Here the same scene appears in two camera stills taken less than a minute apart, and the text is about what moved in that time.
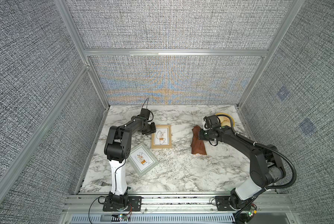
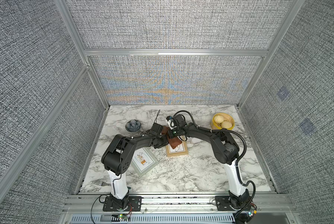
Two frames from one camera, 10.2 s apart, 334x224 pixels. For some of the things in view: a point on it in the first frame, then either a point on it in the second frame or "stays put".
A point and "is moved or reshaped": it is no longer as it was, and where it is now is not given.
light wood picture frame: x=162 y=138 is moved or reshaped
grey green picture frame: x=142 y=159 stays put
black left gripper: x=153 y=129 to x=165 y=142
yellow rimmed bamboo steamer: x=225 y=121 stays put
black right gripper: x=200 y=136 to x=170 y=135
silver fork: x=101 y=183 stays put
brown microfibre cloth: x=198 y=145 to x=174 y=142
